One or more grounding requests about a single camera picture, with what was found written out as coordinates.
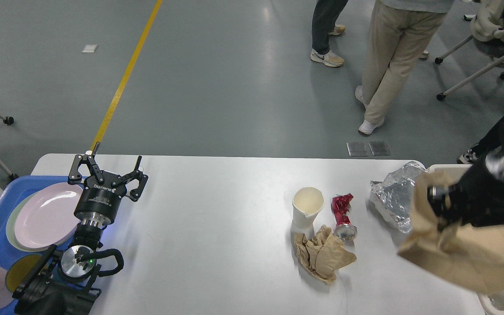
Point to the person in dark jeans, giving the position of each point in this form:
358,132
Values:
323,26

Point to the metal floor plate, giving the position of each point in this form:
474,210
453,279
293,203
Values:
362,149

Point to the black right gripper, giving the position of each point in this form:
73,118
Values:
476,199

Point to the blue plastic tray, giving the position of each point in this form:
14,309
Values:
47,293

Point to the white paper cup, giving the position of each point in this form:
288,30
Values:
307,204

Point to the silver foil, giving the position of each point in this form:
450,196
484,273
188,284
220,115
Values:
392,196

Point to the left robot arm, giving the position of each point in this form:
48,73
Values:
76,264

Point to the brown paper bag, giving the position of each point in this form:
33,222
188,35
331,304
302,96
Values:
470,257

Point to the pink plate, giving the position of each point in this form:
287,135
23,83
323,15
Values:
48,217

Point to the teal mug yellow inside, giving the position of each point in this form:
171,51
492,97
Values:
19,271

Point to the office chair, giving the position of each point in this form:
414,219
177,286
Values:
487,33

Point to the green plate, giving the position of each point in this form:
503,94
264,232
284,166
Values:
10,227

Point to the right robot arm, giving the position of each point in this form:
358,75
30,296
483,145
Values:
477,198

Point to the brown paper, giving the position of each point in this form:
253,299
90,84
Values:
322,255

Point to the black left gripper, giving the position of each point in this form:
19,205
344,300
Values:
99,202

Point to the person in khaki trousers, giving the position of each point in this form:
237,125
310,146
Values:
399,32

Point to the crushed red can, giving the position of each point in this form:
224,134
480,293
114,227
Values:
344,229

